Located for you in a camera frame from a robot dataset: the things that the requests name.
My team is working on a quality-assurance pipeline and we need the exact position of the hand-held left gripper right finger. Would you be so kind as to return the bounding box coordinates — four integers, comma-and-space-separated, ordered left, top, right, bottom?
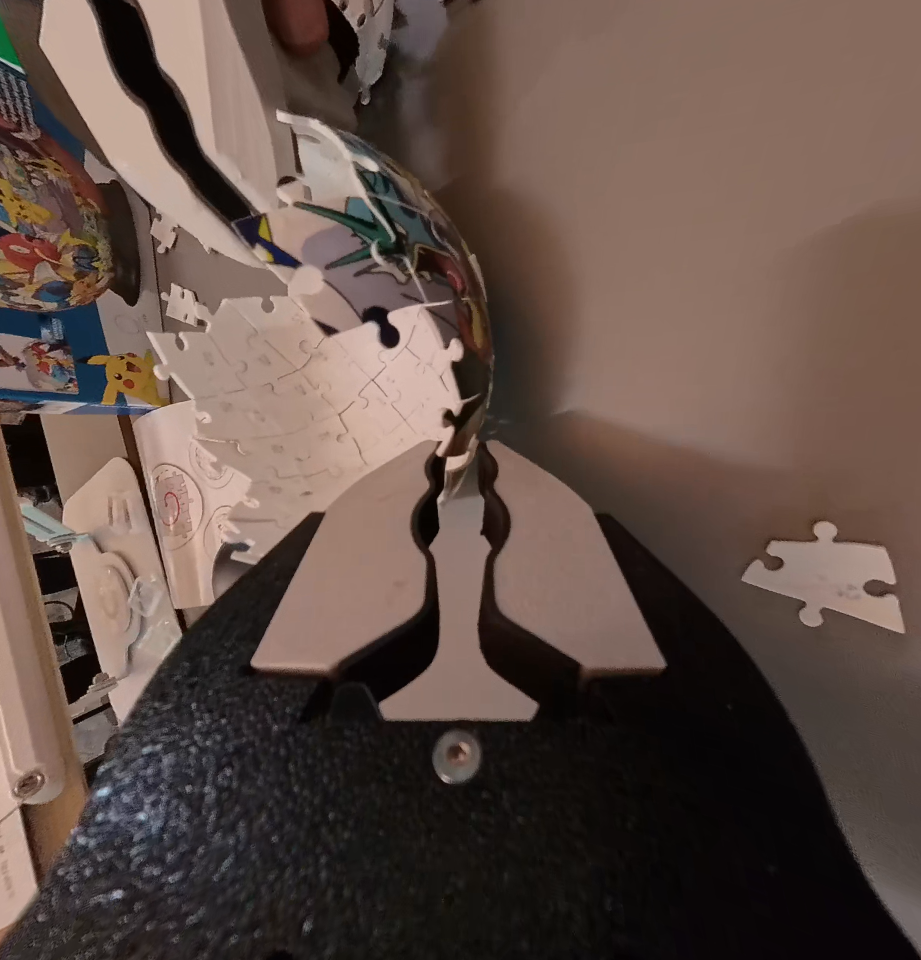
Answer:
479, 441, 669, 708

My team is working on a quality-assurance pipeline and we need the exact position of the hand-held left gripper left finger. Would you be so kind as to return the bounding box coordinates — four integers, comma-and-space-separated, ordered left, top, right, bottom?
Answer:
249, 441, 443, 706

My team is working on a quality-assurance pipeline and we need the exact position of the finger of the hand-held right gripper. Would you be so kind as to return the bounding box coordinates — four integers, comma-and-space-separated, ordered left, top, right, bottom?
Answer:
130, 0, 298, 220
40, 0, 264, 262

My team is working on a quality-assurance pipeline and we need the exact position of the partly built puzzle ball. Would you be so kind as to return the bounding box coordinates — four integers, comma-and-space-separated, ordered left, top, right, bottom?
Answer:
145, 108, 496, 565

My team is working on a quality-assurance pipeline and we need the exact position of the curved puzzle section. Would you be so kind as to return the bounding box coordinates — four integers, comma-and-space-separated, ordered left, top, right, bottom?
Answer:
329, 0, 403, 108

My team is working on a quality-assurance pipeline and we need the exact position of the colourful puzzle box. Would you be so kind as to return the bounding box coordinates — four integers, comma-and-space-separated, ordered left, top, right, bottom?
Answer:
0, 0, 171, 415

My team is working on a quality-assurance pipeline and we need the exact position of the person's right hand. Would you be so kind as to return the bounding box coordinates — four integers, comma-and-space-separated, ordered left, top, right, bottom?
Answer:
269, 0, 331, 55

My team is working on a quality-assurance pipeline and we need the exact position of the white diagram sheet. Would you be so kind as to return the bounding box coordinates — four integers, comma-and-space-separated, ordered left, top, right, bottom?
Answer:
134, 401, 253, 610

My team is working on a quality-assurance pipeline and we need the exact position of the white plastic packaging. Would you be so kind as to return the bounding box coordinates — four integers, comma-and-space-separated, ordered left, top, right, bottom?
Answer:
61, 457, 186, 723

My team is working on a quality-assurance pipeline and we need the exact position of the white bar with screw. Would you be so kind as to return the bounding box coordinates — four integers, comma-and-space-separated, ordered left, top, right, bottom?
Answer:
0, 435, 69, 805

